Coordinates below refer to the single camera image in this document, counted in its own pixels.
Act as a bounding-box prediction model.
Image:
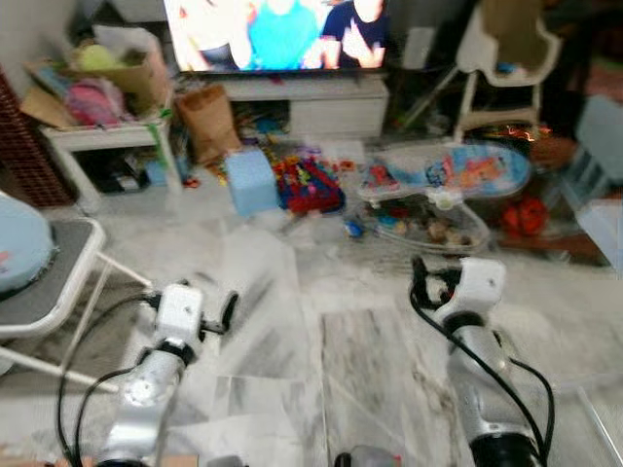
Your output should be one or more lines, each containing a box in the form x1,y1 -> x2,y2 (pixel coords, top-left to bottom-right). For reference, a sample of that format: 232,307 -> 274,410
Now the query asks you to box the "clear toy bin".
353,190 -> 494,257

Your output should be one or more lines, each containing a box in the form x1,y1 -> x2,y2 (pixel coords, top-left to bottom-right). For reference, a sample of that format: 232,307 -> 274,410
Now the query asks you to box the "light blue box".
225,147 -> 284,218

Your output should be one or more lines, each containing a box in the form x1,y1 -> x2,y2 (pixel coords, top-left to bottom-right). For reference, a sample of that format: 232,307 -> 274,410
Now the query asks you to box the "red toy basket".
272,155 -> 348,216

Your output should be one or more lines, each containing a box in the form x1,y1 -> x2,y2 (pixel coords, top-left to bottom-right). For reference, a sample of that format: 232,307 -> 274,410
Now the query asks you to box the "white folding chair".
0,216 -> 154,382

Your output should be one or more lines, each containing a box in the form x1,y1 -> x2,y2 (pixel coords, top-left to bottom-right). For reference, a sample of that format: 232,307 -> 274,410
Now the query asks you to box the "shiny gold foil wrap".
481,123 -> 548,145

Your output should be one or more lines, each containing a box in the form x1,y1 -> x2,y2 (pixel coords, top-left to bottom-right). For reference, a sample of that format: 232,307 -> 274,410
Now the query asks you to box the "grey robot right leg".
335,446 -> 402,467

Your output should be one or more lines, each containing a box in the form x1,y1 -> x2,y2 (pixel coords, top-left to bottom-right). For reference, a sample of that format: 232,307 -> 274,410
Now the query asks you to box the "brown paper bag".
174,82 -> 242,167

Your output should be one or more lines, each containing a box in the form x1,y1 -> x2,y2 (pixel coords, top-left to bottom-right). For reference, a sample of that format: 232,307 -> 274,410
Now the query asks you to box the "white television stand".
207,73 -> 391,143

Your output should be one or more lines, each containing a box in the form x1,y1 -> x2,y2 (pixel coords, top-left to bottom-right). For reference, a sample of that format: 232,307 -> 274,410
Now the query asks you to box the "light blue cushion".
0,192 -> 55,299

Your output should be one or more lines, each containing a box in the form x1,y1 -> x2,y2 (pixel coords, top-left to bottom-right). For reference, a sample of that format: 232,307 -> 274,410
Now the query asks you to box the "white side table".
40,115 -> 183,211

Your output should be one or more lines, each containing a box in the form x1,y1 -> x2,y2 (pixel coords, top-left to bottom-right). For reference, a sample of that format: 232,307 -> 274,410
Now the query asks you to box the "white plastic chair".
454,0 -> 565,139

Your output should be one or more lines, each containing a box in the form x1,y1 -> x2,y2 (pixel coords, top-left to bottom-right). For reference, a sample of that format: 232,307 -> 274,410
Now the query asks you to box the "open cardboard box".
66,37 -> 175,115

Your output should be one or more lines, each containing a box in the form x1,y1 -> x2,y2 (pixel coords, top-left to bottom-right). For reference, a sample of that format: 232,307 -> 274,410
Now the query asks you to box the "pink backpack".
62,79 -> 129,128

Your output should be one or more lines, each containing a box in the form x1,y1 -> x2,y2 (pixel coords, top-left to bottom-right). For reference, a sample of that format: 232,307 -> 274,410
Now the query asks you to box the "dark red wicker basket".
0,66 -> 76,208

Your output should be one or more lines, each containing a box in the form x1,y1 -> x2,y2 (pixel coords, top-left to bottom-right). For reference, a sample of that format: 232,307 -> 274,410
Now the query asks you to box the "flat screen television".
163,0 -> 391,75

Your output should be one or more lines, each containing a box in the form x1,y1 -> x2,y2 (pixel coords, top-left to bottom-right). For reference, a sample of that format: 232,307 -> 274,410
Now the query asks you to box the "yellow green toy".
75,43 -> 125,72

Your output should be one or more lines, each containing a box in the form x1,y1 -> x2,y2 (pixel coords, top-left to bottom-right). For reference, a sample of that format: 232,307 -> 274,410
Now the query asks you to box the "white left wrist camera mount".
153,281 -> 206,343

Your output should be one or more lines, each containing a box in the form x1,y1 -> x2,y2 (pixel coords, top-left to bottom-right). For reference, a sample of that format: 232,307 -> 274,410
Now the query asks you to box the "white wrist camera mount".
153,281 -> 206,343
456,257 -> 508,314

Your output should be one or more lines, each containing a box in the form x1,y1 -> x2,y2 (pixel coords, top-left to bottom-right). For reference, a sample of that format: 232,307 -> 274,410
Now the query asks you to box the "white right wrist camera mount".
456,257 -> 508,314

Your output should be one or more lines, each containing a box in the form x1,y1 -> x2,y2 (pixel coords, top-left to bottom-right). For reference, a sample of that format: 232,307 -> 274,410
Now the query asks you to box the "short black left arm cable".
73,365 -> 142,463

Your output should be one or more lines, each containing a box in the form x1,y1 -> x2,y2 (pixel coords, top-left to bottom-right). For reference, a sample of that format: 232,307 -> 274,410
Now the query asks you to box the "long black left arm cable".
55,294 -> 159,466

